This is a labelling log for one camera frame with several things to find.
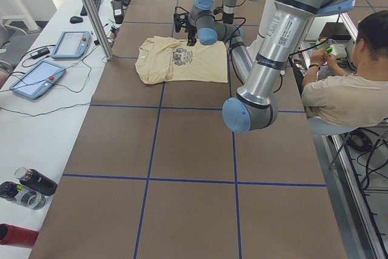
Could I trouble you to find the red bottle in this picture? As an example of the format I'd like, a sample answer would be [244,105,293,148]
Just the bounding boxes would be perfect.
[1,223,39,248]

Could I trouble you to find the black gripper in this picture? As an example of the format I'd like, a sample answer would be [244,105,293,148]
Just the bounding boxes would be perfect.
[185,21,197,46]

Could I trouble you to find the black water bottle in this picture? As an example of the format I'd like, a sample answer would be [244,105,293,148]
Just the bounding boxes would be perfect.
[14,167,58,196]

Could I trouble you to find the blue teach pendant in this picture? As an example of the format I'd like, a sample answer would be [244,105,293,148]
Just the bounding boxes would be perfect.
[51,31,91,59]
[9,60,66,99]

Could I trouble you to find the lower blue teach pendant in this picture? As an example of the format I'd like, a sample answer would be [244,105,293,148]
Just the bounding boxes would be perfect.
[9,60,66,99]

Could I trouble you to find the black computer mouse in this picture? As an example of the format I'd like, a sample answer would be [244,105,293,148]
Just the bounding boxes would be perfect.
[69,16,84,24]

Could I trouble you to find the clear bottle green strap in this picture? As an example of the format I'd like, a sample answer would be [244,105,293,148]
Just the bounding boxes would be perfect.
[0,181,47,210]

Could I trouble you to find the seated person beige shirt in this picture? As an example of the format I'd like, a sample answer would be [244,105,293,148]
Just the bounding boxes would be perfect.
[295,10,387,127]

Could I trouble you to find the aluminium frame post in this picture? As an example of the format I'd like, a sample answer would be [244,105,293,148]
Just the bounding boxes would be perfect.
[82,0,113,61]

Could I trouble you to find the beige printed t-shirt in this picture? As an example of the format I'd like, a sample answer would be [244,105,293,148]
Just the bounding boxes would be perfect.
[135,36,228,84]

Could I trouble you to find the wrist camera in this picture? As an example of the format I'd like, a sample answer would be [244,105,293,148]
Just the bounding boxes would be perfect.
[173,6,190,33]

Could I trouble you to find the upper blue teach pendant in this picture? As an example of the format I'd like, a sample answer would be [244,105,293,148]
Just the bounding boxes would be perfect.
[51,31,91,59]

